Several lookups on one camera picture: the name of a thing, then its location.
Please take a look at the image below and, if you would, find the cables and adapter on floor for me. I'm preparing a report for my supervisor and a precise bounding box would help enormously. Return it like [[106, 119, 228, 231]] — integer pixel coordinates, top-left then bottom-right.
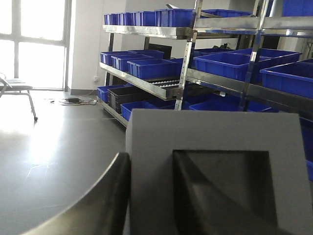
[[44, 95, 99, 106]]

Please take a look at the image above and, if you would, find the black plastic bin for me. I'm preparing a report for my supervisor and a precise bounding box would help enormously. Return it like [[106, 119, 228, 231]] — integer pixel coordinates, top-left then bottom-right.
[[108, 86, 154, 114]]

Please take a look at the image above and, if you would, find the blue bin cart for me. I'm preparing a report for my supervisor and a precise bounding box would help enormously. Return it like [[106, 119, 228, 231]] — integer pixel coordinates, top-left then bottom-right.
[[260, 62, 313, 98], [193, 51, 272, 82]]

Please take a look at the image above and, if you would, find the blue bin on far cart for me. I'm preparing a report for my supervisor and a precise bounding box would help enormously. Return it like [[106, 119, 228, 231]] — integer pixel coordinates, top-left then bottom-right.
[[128, 58, 183, 79]]

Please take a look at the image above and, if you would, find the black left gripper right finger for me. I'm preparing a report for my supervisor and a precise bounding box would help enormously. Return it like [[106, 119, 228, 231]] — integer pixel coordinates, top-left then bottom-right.
[[173, 150, 301, 235]]

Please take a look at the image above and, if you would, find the steel multi-tier shelf rack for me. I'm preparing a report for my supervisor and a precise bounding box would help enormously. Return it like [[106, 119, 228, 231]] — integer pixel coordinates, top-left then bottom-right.
[[100, 0, 313, 121]]

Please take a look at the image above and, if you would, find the metal frame chair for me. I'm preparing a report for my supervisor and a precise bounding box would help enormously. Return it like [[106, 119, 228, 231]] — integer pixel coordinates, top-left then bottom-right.
[[0, 73, 38, 122]]

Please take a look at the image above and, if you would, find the gray square hollow base block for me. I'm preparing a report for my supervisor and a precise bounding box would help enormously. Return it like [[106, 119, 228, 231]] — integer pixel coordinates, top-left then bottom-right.
[[126, 109, 313, 235]]

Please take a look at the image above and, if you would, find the blue bin far left rack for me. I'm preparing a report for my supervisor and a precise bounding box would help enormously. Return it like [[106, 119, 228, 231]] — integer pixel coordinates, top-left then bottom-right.
[[111, 53, 155, 72]]

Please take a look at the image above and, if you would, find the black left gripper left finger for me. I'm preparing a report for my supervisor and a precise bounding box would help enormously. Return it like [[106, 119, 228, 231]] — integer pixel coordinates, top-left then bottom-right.
[[26, 152, 131, 235]]

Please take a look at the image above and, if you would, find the blue bin middle far cart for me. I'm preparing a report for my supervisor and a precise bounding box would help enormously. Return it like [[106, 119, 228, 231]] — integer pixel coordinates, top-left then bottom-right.
[[193, 51, 272, 82]]

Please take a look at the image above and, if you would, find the blue bin left far cart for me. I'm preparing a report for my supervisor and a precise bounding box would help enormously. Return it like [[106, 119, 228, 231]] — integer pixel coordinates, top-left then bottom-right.
[[260, 62, 313, 98]]

